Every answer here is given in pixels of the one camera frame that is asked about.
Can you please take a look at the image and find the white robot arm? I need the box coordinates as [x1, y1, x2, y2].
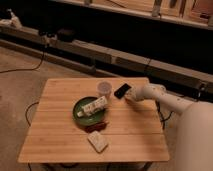
[125, 83, 213, 171]

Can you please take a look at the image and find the translucent plastic cup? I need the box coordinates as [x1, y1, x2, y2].
[97, 81, 112, 99]

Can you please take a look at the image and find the white tube on plate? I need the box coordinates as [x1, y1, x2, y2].
[77, 96, 108, 117]

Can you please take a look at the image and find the green round plate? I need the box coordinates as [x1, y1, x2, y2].
[72, 96, 106, 126]

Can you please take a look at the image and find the red chili pepper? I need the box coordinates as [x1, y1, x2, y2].
[85, 122, 108, 133]

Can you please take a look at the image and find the white sponge block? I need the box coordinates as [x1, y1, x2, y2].
[87, 131, 108, 153]

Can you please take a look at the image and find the wooden folding table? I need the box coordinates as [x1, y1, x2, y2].
[18, 78, 169, 163]

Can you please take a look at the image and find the black device on ledge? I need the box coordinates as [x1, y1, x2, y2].
[57, 29, 75, 42]

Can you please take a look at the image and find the black cable right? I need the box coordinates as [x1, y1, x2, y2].
[155, 101, 174, 130]

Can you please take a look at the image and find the black floor cable left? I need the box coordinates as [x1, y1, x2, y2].
[0, 46, 46, 74]

